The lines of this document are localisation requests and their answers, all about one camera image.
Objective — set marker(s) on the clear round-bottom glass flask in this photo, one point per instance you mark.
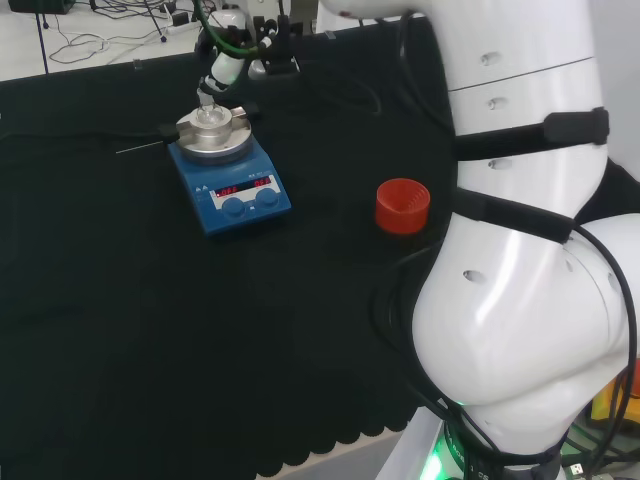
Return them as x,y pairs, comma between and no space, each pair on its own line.
209,115

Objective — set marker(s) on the black tripod leg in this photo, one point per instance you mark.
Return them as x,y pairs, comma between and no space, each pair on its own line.
157,25

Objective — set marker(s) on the white power strip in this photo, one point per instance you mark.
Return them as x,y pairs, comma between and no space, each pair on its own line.
176,29

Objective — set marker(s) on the black bench cloth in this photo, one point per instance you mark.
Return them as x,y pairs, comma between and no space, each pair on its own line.
150,325

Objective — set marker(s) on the silver usb plug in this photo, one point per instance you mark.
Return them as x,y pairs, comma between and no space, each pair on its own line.
577,469

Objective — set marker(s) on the yellow stop button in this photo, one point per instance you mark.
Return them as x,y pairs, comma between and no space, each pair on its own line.
606,397

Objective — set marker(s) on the heater with blue base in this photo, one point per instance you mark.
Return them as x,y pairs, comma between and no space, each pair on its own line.
235,172

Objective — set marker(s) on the red ribbed plastic cup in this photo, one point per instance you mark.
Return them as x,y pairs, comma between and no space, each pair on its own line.
402,212

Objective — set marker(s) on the small cloth clip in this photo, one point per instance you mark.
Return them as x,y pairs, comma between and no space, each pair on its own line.
328,35
136,65

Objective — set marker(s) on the black box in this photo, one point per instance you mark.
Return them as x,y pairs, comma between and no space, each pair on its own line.
40,5

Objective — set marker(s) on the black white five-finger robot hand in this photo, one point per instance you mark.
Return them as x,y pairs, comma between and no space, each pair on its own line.
227,70

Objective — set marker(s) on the black-headed metal probe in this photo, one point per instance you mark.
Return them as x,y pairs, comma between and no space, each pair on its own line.
169,132

